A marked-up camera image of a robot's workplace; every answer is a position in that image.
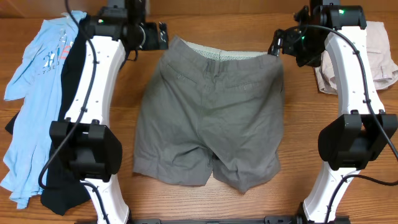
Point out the black t-shirt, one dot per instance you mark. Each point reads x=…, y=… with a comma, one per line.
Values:
x=69, y=192

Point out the light blue t-shirt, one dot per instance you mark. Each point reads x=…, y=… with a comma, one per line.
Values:
x=38, y=82

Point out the folded beige shorts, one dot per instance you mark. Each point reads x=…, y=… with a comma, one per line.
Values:
x=383, y=68

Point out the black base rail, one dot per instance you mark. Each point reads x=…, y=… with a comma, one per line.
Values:
x=211, y=221

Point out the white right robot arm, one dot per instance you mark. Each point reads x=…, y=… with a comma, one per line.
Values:
x=363, y=128

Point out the grey shorts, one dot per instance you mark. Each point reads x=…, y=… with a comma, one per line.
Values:
x=208, y=112

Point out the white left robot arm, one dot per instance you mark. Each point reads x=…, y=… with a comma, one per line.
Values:
x=83, y=140

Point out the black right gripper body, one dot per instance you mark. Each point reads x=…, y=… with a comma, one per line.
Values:
x=306, y=47

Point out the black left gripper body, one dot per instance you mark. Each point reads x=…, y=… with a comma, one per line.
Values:
x=145, y=37

